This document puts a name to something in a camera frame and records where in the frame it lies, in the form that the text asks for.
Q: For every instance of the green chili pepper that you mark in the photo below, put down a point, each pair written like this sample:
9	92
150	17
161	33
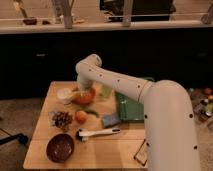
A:
88	111

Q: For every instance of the white handled brush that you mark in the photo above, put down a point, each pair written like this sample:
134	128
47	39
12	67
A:
83	135

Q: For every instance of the black wire stand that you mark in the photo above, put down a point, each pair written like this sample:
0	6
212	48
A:
141	154

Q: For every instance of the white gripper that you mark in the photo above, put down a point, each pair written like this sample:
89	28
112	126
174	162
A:
84	83

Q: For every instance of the light green cup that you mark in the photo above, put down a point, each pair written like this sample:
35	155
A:
105	91

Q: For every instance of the yellow banana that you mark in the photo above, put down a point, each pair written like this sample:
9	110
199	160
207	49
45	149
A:
65	95

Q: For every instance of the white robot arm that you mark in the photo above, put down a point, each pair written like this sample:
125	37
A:
170	130

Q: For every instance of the orange fruit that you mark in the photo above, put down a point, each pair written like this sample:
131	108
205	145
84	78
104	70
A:
81	116

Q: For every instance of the bag of brown nuts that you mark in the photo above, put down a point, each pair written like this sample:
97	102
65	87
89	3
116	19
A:
61	120

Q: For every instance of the wooden table board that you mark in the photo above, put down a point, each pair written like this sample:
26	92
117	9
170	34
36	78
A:
104	152

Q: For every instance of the blue grey sponge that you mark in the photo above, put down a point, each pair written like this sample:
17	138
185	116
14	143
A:
110	120

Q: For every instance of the dark brown bowl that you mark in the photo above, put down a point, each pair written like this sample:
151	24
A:
60	148

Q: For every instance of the green tray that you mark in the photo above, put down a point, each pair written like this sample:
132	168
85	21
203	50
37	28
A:
129	106

